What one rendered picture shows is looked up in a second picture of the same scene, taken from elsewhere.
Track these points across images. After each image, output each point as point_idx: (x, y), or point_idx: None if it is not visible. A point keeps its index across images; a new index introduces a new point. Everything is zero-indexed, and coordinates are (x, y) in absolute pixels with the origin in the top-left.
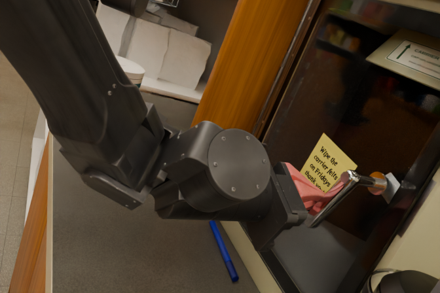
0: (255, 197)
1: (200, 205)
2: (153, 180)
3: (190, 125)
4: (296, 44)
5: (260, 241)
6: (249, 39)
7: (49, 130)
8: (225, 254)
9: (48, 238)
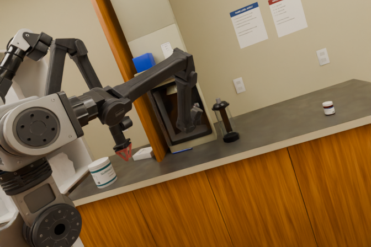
0: None
1: (199, 118)
2: (194, 121)
3: (116, 165)
4: (153, 103)
5: (199, 123)
6: (143, 112)
7: (111, 196)
8: (184, 149)
9: (171, 176)
